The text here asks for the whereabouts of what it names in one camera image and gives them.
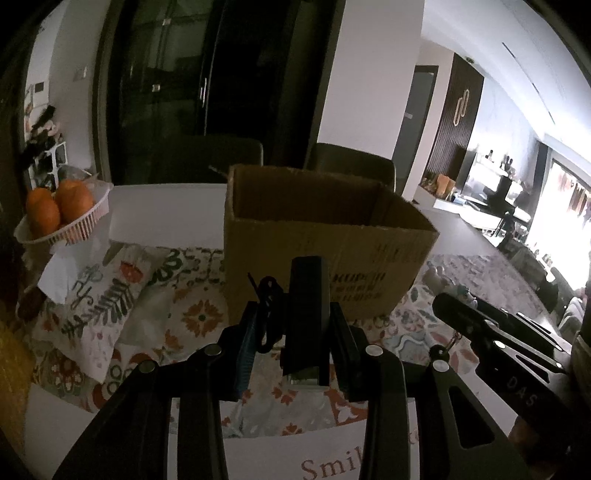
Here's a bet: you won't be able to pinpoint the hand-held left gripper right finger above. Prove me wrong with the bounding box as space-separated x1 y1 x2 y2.
329 305 532 480

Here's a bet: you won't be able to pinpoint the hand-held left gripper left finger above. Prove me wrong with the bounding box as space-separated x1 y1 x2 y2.
51 301 260 480

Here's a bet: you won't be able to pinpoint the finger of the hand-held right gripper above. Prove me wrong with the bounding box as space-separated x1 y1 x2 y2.
431 292 509 356
480 302 568 376

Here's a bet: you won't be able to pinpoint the black cord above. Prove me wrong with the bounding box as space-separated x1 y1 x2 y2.
247 273 287 354

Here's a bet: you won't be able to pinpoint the black rectangular device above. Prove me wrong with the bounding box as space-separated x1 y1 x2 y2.
281 256 332 387

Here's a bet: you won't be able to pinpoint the brown cardboard box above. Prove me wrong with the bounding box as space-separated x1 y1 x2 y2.
223 164 440 322

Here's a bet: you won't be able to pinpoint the small white figurine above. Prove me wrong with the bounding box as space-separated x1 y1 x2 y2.
422 262 478 306

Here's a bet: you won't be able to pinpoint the dark sofa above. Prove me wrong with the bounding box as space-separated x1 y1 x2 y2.
508 240 591 333

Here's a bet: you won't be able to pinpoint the floral patterned tablecloth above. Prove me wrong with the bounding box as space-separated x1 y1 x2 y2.
18 242 561 439

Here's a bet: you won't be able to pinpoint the white television cabinet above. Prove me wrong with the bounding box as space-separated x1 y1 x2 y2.
413 185 509 232

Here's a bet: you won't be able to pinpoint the white printed paper sheet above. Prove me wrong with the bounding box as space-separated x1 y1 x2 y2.
166 406 520 480

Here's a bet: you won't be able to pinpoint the dark dining chair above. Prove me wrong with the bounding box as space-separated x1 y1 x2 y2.
302 143 397 190
154 135 264 185

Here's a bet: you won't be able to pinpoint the white plastic bag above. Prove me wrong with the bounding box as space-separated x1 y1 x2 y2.
37 217 121 305

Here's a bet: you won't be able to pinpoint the dark frosted glass door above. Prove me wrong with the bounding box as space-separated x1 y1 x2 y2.
394 65 439 195

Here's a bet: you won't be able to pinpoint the white plastic fruit basket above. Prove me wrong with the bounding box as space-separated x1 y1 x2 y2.
14 179 115 246

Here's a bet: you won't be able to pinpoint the orange fruit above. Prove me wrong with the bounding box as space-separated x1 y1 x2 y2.
54 179 95 224
25 187 62 238

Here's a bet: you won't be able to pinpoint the yellow object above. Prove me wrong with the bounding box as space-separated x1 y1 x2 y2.
0 318 38 453

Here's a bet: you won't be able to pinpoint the dark glass sliding doors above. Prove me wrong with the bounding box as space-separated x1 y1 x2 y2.
95 0 347 185

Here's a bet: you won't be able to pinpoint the white shoe rack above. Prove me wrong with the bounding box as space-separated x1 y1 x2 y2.
25 138 69 185

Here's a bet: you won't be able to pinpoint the dark wall panel gold ornament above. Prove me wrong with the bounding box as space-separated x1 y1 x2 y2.
425 53 485 178

